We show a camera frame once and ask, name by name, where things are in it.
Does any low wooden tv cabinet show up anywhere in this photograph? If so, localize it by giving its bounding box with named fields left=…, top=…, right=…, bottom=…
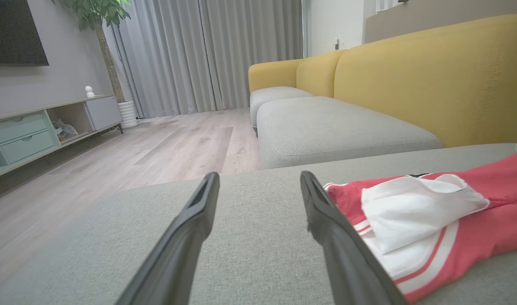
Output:
left=0, top=94, right=124, bottom=183

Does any long yellow sofa backrest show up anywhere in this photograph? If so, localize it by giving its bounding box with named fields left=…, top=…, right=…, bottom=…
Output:
left=334, top=14, right=517, bottom=148

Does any short yellow sofa backrest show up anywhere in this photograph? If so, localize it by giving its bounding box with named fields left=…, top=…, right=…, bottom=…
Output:
left=295, top=50, right=348, bottom=99

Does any green indoor tree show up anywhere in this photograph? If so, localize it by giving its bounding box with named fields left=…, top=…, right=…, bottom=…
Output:
left=51, top=0, right=133, bottom=103

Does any red jersey with white trim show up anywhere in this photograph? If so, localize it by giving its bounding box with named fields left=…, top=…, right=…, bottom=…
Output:
left=323, top=148, right=517, bottom=304

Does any grey pleated curtain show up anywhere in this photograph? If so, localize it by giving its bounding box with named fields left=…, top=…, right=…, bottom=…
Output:
left=198, top=0, right=304, bottom=111
left=103, top=0, right=219, bottom=119

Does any black wall television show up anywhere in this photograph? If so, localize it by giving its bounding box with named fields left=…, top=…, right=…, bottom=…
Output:
left=0, top=0, right=50, bottom=67

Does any mint green cabinet drawer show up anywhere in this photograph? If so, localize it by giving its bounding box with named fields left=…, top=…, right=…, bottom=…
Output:
left=0, top=112, right=48, bottom=144
left=0, top=130, right=56, bottom=165

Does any large grey sofa seat cushion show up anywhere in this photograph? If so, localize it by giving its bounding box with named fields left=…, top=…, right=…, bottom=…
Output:
left=0, top=143, right=517, bottom=305

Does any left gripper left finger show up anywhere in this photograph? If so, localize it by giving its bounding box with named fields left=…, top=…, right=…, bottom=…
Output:
left=114, top=172, right=221, bottom=305

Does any medium grey sofa seat cushion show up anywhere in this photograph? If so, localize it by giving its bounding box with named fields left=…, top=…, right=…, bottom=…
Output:
left=256, top=96, right=445, bottom=170

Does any grey cabinet door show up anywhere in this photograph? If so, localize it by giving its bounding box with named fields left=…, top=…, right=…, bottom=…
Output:
left=84, top=96, right=123, bottom=131

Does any pale toy inside cabinet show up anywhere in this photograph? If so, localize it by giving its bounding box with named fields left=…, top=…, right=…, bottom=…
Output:
left=53, top=118, right=79, bottom=141

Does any white ribbed plant pot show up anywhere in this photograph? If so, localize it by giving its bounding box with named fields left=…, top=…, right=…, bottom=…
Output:
left=117, top=100, right=139, bottom=129

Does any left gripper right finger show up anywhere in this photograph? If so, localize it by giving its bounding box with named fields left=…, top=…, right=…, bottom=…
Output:
left=300, top=170, right=408, bottom=305

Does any small grey sofa seat cushion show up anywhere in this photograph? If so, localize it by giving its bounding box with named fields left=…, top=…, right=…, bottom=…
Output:
left=249, top=86, right=314, bottom=128

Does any yellow sofa armrest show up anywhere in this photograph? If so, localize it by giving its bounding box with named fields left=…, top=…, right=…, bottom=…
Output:
left=247, top=59, right=304, bottom=94

